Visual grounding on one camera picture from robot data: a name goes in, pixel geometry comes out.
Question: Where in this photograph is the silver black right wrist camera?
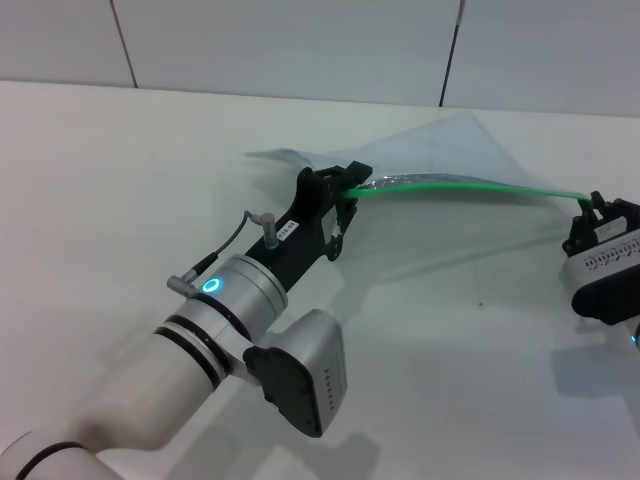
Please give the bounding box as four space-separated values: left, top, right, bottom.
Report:
562 234 640 327

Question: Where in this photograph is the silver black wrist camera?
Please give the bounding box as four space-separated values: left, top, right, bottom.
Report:
243 308 350 440
562 234 640 327

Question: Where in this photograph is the grey left arm cable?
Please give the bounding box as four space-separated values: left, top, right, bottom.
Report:
166 211 279 297

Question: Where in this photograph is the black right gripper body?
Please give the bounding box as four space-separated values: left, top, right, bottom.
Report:
574 217 640 258

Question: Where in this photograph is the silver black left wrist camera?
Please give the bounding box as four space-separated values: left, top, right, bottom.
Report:
243 308 350 440

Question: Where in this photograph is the clear green-zip document bag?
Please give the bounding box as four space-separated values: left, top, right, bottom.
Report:
244 112 599 211

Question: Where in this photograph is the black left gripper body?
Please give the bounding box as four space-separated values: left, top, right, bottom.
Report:
249 180 346 292

